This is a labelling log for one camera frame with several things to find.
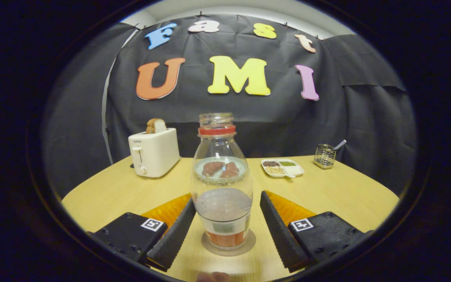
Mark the brown meat piece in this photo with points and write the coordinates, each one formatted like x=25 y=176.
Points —
x=230 y=170
x=211 y=168

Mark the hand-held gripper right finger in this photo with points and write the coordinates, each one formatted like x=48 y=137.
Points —
x=282 y=235

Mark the brown bread slice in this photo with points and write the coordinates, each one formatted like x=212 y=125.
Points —
x=156 y=126

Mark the metal spoon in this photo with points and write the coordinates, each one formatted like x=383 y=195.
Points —
x=340 y=144

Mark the white divided dish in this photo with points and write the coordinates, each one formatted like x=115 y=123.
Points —
x=294 y=170

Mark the wooden table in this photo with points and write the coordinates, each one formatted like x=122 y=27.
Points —
x=327 y=192

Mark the pale green plate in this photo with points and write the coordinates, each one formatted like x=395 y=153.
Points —
x=217 y=159

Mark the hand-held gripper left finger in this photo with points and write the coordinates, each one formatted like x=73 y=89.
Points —
x=174 y=235

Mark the brown round coaster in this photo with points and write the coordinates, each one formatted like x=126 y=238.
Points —
x=250 y=243

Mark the white toaster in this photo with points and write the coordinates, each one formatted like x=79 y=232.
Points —
x=155 y=154

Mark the clear plastic juice bottle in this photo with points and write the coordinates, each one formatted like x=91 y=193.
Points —
x=221 y=203

